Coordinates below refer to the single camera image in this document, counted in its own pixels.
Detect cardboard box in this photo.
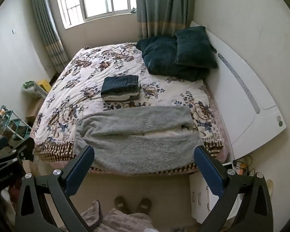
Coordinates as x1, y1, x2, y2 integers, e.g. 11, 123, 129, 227
26, 97, 45, 123

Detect left grey curtain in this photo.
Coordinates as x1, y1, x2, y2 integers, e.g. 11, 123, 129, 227
31, 0, 69, 74

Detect folded grey cream clothes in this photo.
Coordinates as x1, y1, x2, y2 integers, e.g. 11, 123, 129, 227
101, 85, 140, 101

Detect pink patterned pajama legs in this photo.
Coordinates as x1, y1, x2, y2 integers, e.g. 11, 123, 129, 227
81, 200, 158, 231

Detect dark teal pillow front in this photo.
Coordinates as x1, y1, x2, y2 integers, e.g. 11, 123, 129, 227
175, 26, 218, 69

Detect white bed headboard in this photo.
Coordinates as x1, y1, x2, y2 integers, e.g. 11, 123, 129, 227
205, 31, 287, 159

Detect green white bag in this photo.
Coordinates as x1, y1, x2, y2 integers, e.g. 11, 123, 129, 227
22, 81, 48, 99

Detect folded dark blue jeans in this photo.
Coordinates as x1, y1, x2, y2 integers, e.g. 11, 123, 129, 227
101, 75, 139, 92

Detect floral bed quilt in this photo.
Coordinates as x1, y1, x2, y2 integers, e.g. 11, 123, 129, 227
30, 43, 224, 174

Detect dark teal pillow back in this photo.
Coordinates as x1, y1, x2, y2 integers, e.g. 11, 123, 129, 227
136, 36, 210, 82

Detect yellow box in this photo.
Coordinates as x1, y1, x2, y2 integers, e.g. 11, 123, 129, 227
37, 80, 52, 93

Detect grey curtain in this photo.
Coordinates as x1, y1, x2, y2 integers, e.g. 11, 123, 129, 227
31, 0, 69, 74
136, 0, 195, 39

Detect window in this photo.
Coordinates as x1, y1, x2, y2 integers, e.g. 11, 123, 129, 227
54, 0, 138, 29

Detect dark teal pillow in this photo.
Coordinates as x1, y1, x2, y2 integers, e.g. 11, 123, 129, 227
175, 26, 218, 69
136, 36, 210, 82

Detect teal metal shelf rack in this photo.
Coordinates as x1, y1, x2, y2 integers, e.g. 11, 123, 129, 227
0, 105, 32, 141

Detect white bedside cabinet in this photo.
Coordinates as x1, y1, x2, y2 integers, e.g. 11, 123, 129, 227
189, 162, 246, 225

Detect right grey curtain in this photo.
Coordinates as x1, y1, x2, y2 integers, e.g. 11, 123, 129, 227
136, 0, 195, 39

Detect left brown slipper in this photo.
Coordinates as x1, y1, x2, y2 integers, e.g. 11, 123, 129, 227
114, 196, 130, 214

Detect grey fluffy pants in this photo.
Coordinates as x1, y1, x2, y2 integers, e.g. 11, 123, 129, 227
73, 106, 204, 174

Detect black cable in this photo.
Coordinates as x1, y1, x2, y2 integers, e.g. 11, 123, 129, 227
232, 154, 257, 177

